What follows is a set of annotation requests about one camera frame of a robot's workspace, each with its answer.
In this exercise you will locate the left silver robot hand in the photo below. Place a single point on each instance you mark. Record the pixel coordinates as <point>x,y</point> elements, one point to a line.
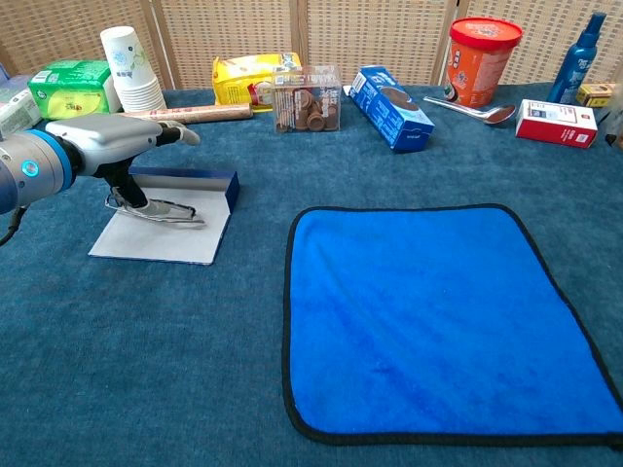
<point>107,136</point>

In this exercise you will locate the thin-framed eyeglasses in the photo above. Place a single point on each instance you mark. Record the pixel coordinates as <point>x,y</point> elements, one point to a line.
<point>187,219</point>

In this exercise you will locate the dark blue glasses case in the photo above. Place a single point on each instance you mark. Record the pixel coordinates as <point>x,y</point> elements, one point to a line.
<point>160,243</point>

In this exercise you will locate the green tissue pack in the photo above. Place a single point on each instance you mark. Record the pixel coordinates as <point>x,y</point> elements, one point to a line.
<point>68,92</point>

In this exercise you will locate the white paper cup stack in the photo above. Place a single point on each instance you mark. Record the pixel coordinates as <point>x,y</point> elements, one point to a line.
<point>129,63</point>

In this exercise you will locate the pastel tissue multi-pack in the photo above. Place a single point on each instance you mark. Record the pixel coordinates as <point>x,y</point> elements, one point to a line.
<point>17,114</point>

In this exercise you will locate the brown paper wrap roll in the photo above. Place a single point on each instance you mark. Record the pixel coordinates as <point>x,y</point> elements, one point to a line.
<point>209,113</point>

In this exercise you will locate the pale blue wipes pack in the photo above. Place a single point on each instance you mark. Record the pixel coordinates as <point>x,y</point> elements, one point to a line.
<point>2,73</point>

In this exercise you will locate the yellow snack bag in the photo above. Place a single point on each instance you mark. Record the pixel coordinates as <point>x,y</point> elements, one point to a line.
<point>243,73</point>

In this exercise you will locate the clear box of chocolate cups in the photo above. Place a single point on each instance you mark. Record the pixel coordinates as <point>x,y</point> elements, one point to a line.
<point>306,104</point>

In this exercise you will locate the dark teal table cover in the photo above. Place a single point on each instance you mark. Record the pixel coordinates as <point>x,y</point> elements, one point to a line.
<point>194,365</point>

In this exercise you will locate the dark blue cookie carton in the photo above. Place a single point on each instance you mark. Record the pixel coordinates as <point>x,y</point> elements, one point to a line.
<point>394,121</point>

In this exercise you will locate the woven folding screen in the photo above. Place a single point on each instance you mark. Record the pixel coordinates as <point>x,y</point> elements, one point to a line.
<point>379,39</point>

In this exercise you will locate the bright blue microfiber cloth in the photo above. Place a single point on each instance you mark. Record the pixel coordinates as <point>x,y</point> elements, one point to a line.
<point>428,316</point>

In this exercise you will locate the orange instant noodle tub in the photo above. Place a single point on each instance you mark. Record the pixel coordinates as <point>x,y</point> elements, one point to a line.
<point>479,68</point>

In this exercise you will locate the metal spoon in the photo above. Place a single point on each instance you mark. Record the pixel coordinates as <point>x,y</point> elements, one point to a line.
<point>501,115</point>

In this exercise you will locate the red and white small box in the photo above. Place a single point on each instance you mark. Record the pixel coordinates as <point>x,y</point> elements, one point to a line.
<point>555,124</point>

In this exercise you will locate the blue spray bottle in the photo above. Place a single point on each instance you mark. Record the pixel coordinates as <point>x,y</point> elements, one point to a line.
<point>576,68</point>

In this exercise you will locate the small yellow brown box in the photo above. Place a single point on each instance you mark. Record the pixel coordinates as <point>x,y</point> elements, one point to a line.
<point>596,95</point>

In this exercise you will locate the clear bag of cookies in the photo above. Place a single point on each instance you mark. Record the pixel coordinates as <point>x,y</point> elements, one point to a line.
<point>615,126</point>

